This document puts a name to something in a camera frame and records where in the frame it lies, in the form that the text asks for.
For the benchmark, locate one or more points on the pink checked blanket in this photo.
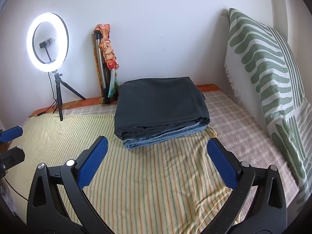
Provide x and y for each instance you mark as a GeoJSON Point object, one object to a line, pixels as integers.
{"type": "Point", "coordinates": [246, 131]}

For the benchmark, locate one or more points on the yellow striped cloth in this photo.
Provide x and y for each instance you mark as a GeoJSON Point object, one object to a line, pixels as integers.
{"type": "Point", "coordinates": [146, 190]}

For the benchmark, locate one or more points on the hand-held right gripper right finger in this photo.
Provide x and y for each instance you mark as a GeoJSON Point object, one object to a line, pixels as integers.
{"type": "Point", "coordinates": [223, 163]}

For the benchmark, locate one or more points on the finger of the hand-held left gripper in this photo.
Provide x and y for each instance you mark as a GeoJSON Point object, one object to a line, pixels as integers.
{"type": "Point", "coordinates": [11, 133]}
{"type": "Point", "coordinates": [11, 156]}

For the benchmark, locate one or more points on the blue jeans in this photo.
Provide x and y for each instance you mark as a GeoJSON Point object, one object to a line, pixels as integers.
{"type": "Point", "coordinates": [146, 143]}

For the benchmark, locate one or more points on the green white patterned pillow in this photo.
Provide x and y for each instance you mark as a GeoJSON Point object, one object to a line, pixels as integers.
{"type": "Point", "coordinates": [263, 61]}

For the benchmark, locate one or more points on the silver folded tripod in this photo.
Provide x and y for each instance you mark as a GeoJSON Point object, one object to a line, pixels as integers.
{"type": "Point", "coordinates": [100, 63]}

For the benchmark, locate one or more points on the dark grey pants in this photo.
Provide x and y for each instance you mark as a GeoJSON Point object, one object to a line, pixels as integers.
{"type": "Point", "coordinates": [160, 104]}

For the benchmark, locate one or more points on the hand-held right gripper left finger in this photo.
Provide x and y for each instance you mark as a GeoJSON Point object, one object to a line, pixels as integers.
{"type": "Point", "coordinates": [93, 160]}

